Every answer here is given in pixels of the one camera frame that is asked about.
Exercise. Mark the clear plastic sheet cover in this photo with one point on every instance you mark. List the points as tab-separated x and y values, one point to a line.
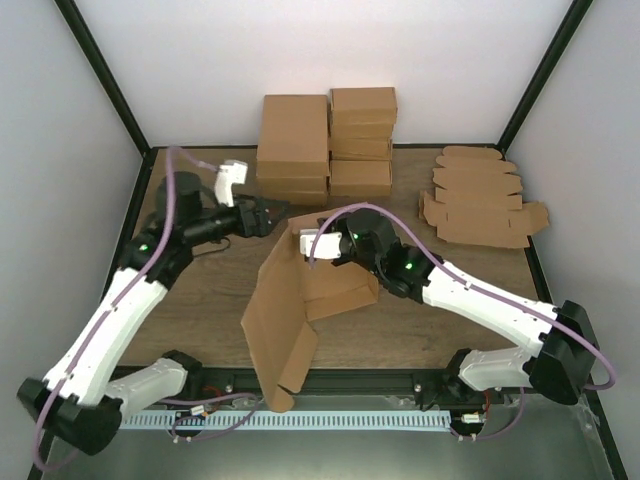
547	443

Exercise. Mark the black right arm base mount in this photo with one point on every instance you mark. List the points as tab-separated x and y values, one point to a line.
437	387

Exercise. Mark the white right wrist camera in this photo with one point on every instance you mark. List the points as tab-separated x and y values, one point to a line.
320	245

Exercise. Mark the top right stacked cardboard box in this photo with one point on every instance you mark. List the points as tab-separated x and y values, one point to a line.
363	105

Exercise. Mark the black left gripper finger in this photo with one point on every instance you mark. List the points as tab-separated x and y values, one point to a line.
268	221
270	205

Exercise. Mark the light blue slotted cable duct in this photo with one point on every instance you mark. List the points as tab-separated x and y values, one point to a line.
397	420

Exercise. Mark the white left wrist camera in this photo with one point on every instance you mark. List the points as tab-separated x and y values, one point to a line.
230	173

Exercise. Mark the pile of flat cardboard blanks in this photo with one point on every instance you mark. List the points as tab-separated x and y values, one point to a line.
476	170

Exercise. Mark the large cardboard box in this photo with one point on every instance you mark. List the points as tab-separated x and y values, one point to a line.
289	295

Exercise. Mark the top left stacked cardboard box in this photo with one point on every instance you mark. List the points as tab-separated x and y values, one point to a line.
293	140

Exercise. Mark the black frame post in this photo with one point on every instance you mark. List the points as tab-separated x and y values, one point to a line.
93	54
560	41

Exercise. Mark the front right folded cardboard box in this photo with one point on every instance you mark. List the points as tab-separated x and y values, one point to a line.
360	178

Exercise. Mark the black left frame post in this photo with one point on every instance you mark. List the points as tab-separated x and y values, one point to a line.
93	54

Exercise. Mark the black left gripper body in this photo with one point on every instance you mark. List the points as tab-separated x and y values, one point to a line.
246	228

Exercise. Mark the black aluminium front rail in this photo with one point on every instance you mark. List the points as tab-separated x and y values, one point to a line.
360	381

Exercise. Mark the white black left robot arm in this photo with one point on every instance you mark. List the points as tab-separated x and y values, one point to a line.
78	400

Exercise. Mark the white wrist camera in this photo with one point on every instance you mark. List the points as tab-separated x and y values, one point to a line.
320	245
230	173

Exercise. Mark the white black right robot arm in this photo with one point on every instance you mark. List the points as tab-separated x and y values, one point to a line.
553	347

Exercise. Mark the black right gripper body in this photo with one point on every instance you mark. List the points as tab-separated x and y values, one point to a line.
355	255

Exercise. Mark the top flat cardboard blank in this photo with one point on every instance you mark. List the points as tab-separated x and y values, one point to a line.
509	229

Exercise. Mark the black right frame post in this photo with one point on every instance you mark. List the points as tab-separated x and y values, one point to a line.
560	41

